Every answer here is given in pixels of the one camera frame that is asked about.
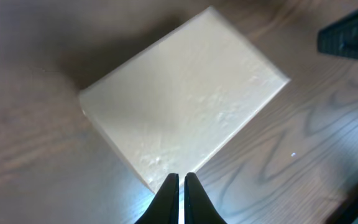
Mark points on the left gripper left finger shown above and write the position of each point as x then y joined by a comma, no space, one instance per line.
164,208

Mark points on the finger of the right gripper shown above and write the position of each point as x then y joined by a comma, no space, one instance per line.
340,38

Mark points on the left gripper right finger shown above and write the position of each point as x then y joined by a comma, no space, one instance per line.
197,205

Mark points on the cardboard box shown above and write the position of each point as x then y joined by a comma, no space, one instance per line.
170,108

